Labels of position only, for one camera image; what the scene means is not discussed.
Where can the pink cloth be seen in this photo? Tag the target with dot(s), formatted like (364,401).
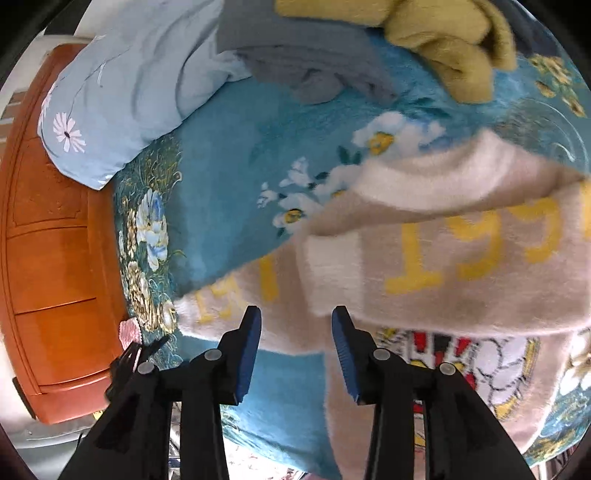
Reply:
(129,330)

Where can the grey folded garment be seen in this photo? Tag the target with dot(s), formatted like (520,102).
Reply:
(304,60)

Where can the orange wooden headboard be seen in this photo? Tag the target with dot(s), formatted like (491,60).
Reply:
(51,258)

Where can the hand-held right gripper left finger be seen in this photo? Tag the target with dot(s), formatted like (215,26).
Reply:
(248,350)

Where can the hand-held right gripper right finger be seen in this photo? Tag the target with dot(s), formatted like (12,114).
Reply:
(344,355)

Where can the beige printed sweater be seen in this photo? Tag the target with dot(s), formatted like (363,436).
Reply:
(415,258)

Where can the mustard yellow garment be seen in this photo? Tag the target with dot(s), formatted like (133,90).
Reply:
(443,41)

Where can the light blue floral pillow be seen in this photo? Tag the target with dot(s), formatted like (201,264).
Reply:
(134,87)

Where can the teal floral blanket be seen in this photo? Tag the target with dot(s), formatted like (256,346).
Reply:
(231,184)

